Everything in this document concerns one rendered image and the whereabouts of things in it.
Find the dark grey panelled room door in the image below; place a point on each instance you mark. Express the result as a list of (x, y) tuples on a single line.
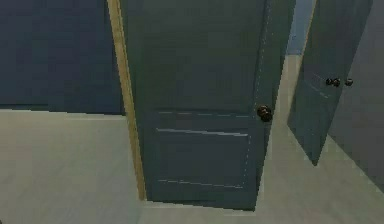
[(200, 83)]

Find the round dark brass door knob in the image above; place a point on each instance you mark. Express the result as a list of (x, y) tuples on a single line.
[(264, 113)]

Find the small black door knob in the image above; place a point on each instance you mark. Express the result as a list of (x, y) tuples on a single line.
[(333, 82), (348, 82)]

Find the tan wooden door frame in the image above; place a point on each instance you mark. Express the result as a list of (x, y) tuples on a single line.
[(126, 100)]

